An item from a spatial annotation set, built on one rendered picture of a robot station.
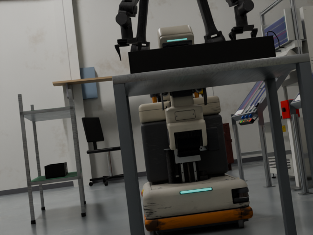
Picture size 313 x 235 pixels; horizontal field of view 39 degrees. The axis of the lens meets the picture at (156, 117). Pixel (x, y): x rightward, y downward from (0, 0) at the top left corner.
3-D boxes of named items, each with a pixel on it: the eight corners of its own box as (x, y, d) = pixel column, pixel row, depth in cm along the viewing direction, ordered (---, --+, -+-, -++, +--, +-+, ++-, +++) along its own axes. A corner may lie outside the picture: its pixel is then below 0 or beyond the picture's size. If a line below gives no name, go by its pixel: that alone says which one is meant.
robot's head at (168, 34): (158, 47, 278) (156, 26, 268) (191, 44, 279) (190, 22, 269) (160, 59, 267) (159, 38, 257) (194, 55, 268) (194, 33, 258)
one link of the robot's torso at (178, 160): (174, 162, 284) (170, 125, 285) (218, 157, 285) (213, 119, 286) (178, 165, 257) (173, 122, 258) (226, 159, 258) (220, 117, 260)
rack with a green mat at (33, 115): (30, 224, 369) (17, 94, 375) (41, 210, 458) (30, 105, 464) (85, 216, 376) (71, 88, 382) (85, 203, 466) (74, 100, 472)
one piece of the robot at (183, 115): (156, 152, 286) (145, 57, 281) (214, 144, 287) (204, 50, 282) (158, 159, 260) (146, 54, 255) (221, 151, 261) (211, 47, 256)
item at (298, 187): (294, 190, 375) (282, 100, 379) (282, 188, 399) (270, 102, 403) (320, 186, 379) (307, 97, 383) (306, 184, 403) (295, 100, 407)
